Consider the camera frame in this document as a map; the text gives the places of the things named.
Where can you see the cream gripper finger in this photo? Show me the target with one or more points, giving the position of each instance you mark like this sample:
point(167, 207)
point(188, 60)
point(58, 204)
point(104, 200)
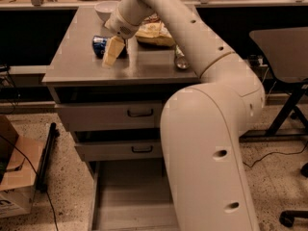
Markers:
point(113, 49)

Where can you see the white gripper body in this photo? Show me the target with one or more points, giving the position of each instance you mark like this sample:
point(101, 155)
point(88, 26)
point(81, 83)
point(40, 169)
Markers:
point(119, 26)

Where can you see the blue pepsi can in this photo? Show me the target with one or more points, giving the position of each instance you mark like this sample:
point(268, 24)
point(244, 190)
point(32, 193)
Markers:
point(99, 45)

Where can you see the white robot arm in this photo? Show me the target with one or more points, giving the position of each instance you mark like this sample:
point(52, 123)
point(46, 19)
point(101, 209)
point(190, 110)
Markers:
point(201, 124)

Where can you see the grey drawer cabinet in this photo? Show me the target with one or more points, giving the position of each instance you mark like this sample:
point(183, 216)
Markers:
point(76, 75)

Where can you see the top grey drawer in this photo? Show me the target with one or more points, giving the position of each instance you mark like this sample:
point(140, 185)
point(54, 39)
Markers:
point(110, 116)

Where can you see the middle grey drawer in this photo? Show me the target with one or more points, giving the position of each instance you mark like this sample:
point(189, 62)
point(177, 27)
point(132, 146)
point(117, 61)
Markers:
point(119, 150)

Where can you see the open bottom grey drawer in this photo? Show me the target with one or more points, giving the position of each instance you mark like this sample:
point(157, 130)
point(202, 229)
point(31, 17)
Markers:
point(131, 195)

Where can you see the white ceramic bowl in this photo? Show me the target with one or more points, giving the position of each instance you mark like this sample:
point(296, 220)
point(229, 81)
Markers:
point(104, 9)

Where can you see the yellow chip bag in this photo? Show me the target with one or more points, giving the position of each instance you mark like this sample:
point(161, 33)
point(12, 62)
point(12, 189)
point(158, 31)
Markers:
point(153, 31)

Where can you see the black bar left floor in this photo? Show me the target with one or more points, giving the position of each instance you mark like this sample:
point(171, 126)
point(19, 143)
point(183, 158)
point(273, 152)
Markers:
point(53, 133)

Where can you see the cardboard box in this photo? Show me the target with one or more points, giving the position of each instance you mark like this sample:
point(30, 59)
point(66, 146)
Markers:
point(21, 156)

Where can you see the black office chair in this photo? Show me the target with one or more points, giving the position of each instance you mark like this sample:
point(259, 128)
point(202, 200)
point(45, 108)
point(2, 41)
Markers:
point(286, 52)

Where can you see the chair caster base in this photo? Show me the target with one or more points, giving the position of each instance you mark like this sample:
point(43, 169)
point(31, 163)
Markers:
point(287, 218)

